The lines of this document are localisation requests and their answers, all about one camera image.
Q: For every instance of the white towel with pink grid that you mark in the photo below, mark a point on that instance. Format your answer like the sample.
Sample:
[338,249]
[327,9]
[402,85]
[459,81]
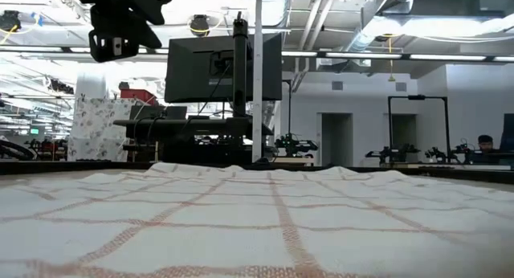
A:
[241,230]

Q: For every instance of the black background robot arm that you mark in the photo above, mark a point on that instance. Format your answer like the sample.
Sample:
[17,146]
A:
[454,153]
[391,153]

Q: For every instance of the black robot arm green light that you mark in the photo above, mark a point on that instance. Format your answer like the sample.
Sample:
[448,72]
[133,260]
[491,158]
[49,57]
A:
[295,143]

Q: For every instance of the black ceiling dome device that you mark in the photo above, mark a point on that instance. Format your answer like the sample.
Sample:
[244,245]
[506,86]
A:
[200,27]

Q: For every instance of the red storage bin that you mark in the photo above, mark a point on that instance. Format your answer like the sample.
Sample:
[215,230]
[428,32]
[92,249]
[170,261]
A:
[136,95]

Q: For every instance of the black computer monitor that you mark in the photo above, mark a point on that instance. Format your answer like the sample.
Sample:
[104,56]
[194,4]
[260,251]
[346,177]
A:
[192,69]

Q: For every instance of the white floral partition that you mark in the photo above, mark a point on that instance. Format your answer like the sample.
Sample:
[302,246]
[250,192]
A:
[92,129]

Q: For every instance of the black monitor stand pole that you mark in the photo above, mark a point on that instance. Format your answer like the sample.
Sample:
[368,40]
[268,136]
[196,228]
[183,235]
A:
[240,69]

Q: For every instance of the black desk shelf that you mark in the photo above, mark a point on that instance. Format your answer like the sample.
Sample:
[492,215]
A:
[192,127]

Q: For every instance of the green exit sign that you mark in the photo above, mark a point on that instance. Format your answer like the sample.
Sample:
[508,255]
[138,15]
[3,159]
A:
[34,131]

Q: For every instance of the white vertical pole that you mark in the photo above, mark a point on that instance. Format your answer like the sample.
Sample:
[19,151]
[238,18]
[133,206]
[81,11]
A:
[258,89]

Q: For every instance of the long ceiling light strip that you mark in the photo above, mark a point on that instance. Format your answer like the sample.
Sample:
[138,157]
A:
[361,55]

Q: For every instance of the person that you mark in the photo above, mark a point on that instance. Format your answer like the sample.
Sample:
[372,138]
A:
[485,143]

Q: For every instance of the black screen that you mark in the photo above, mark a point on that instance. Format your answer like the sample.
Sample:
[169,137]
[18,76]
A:
[508,133]

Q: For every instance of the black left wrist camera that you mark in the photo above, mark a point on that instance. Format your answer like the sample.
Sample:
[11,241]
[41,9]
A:
[102,47]

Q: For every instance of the grey wall vent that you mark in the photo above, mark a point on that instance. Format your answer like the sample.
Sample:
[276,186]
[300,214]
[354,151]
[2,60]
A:
[401,86]
[337,85]

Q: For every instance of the silver ventilation duct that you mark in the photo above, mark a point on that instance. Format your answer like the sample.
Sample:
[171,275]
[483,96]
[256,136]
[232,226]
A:
[369,33]

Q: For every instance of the black metal frame stand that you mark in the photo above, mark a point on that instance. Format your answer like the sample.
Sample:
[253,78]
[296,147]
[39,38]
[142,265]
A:
[389,125]

